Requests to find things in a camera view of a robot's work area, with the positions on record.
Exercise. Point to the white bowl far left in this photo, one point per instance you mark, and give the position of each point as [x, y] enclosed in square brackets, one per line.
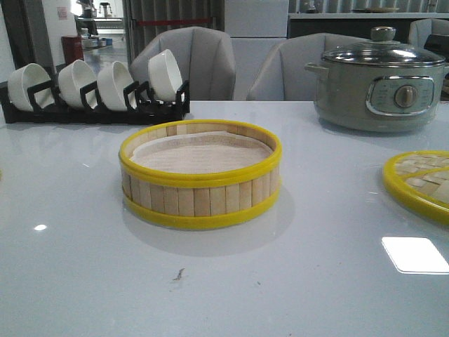
[20, 80]

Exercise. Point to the green electric cooking pot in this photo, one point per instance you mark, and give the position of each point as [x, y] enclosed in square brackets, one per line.
[374, 98]

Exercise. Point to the white bowl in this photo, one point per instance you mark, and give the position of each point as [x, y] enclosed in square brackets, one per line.
[71, 79]
[20, 80]
[112, 80]

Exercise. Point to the grey chair far right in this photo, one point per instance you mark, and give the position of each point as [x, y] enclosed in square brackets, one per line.
[431, 34]

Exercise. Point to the white bowl right end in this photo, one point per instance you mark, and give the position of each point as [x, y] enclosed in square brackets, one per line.
[164, 75]

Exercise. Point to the bamboo steamer lid yellow rim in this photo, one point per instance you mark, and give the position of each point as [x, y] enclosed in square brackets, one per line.
[419, 181]

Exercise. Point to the lower bamboo steamer basket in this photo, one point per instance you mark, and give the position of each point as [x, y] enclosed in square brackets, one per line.
[200, 174]

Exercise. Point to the glass pot lid with knob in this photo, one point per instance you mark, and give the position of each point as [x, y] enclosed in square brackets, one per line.
[382, 50]

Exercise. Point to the black dish rack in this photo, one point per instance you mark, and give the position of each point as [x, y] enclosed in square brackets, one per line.
[141, 106]

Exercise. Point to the white cabinet in background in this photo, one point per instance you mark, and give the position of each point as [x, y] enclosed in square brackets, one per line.
[254, 27]

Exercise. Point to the red bin in background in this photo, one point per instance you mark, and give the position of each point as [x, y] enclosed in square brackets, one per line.
[72, 48]

